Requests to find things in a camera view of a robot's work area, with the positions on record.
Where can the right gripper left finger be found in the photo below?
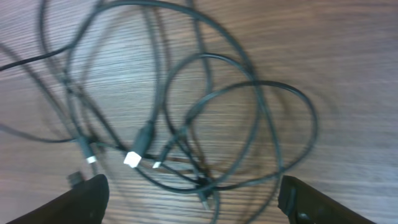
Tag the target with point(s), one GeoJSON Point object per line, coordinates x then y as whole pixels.
{"type": "Point", "coordinates": [85, 203]}

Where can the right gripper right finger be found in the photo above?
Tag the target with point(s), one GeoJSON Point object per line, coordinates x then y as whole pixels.
{"type": "Point", "coordinates": [302, 203]}

